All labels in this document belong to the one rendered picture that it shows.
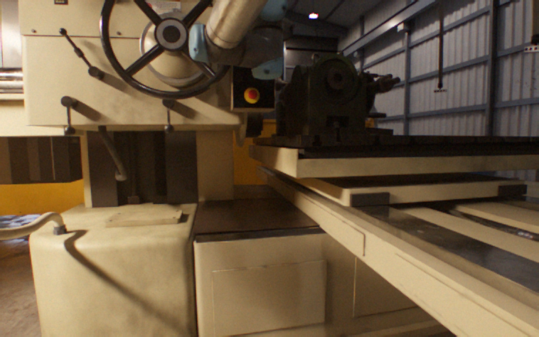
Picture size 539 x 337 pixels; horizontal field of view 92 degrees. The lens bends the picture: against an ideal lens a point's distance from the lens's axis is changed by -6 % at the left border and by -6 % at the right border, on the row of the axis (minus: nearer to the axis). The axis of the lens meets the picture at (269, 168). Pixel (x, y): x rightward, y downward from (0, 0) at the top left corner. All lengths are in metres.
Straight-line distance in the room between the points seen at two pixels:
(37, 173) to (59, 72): 0.91
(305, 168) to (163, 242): 0.63
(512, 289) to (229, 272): 0.92
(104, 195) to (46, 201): 2.22
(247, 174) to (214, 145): 1.85
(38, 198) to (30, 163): 2.09
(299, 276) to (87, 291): 0.86
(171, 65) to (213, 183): 0.93
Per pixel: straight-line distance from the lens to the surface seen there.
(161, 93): 0.84
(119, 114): 1.11
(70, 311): 1.41
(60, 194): 3.94
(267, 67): 0.67
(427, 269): 0.72
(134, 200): 1.84
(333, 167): 1.00
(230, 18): 0.54
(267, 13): 0.68
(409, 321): 1.71
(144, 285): 1.27
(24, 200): 4.14
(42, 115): 1.21
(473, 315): 0.65
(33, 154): 1.99
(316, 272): 1.31
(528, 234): 1.12
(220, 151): 1.71
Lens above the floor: 0.98
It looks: 6 degrees down
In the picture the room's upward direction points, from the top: straight up
